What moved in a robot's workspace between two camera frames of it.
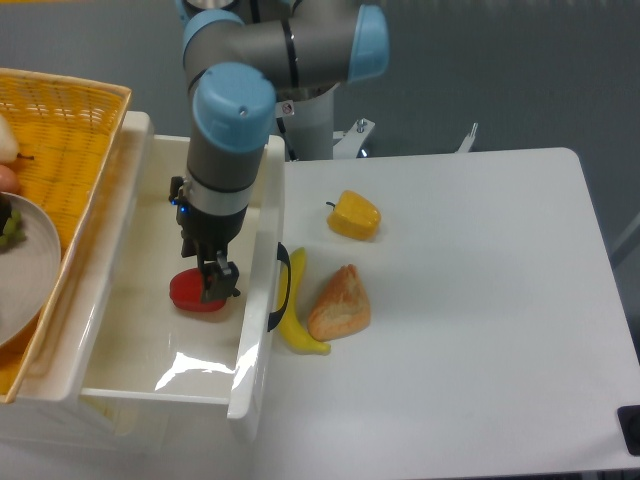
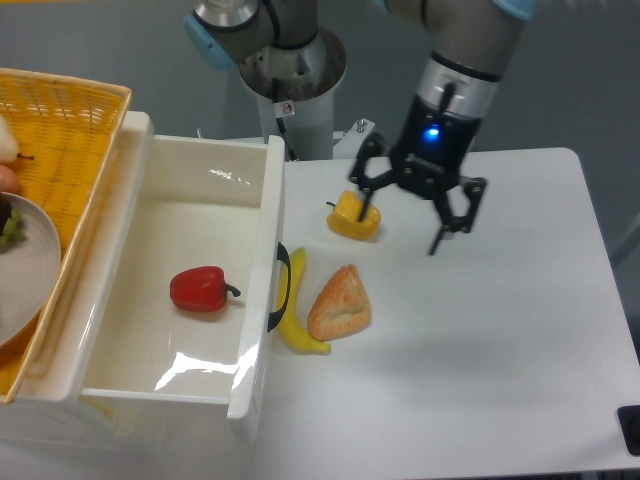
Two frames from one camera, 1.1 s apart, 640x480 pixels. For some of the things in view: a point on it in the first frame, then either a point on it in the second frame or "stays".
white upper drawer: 134,342 stays
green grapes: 14,232 stays
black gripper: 212,233 → 425,161
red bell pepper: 186,291 stays
